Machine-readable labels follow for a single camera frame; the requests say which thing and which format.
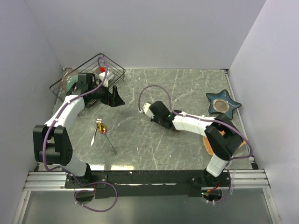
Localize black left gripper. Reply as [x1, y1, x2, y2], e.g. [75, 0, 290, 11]
[88, 80, 124, 107]

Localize iridescent spoon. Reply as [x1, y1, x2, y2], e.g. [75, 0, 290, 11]
[97, 122, 117, 155]

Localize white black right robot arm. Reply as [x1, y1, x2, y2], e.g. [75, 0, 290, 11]
[142, 101, 243, 186]

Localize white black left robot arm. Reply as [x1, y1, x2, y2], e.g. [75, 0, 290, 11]
[33, 70, 125, 188]

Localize silver fork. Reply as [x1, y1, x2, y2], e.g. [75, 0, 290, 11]
[90, 118, 102, 147]

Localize striped ceramic mug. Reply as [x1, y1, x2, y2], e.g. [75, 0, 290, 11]
[94, 67, 101, 76]

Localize green ceramic bowl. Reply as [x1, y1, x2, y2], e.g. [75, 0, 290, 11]
[66, 75, 78, 91]

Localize orange woven placemat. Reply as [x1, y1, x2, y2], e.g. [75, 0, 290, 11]
[203, 131, 246, 155]

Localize clear glass jar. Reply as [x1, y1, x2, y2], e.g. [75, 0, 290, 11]
[61, 68, 76, 89]

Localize blue star-shaped dish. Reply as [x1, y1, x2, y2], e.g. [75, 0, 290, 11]
[206, 89, 242, 119]

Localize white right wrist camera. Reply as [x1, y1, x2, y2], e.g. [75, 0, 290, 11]
[142, 102, 154, 118]

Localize black wire dish rack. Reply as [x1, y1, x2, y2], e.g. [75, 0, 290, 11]
[49, 53, 126, 116]

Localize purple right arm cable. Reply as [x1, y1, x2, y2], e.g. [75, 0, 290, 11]
[138, 84, 254, 206]

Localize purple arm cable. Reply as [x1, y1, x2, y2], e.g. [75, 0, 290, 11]
[43, 56, 118, 212]
[138, 84, 254, 206]

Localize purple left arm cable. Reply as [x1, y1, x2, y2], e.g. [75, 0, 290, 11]
[43, 56, 118, 212]

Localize aluminium frame rail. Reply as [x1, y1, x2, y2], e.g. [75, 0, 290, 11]
[23, 170, 270, 191]

